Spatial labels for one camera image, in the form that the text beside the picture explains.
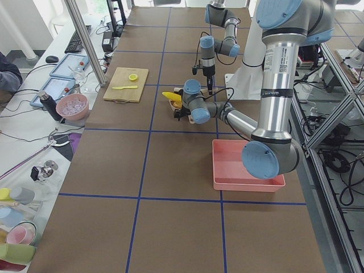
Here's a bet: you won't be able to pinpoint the aluminium frame post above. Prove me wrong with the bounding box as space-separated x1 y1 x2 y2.
64 0 107 87

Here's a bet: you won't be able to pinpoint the person's dark sleeve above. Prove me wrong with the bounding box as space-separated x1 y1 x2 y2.
0 52 23 93

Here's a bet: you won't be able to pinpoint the yellow toy knife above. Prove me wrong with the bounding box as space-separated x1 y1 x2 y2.
112 85 138 90

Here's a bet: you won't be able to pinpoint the yellow lemon slices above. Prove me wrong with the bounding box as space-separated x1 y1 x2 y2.
128 74 139 81

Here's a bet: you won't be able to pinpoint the pink plastic bin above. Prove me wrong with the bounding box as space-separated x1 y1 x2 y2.
212 139 286 193

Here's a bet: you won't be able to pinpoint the beige plastic dustpan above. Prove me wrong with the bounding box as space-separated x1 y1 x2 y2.
168 88 220 125

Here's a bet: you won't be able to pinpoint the blue tablet far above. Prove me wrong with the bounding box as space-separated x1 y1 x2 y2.
49 53 89 78

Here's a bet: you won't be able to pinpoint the black power adapter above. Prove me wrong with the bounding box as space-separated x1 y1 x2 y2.
102 31 114 52

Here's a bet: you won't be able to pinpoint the black computer mouse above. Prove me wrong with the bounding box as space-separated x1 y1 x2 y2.
45 55 59 64

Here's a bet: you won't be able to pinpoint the grey cup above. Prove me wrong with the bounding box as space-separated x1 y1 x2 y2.
10 186 35 205

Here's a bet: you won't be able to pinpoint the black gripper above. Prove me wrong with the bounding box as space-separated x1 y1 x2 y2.
173 106 191 121
192 65 215 95

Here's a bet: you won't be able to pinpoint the green cup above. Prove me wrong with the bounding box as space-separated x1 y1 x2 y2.
1 243 36 265

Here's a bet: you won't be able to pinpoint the pink cup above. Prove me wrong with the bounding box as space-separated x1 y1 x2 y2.
6 222 37 245

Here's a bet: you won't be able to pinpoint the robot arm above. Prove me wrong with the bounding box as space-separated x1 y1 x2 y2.
181 1 336 179
192 1 241 95

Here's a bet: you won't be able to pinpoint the bamboo cutting board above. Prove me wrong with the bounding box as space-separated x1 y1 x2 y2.
103 67 149 103

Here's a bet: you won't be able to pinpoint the blue tablet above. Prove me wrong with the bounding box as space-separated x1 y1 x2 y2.
30 77 75 107
49 53 89 78

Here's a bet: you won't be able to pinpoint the yellow toy corn cob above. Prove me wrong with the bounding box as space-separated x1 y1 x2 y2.
162 92 182 102

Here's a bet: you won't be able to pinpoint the black water bottle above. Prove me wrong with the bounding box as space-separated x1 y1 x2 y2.
38 90 62 121

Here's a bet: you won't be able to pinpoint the pink bowl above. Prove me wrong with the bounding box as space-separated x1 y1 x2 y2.
56 93 89 121

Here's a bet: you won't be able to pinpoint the blue tablet near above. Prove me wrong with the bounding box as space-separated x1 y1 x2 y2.
30 77 75 107

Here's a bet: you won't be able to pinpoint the black keyboard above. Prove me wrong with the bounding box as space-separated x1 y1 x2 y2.
64 31 83 53

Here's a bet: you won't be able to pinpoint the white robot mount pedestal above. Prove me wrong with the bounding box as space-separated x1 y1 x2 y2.
226 1 266 100

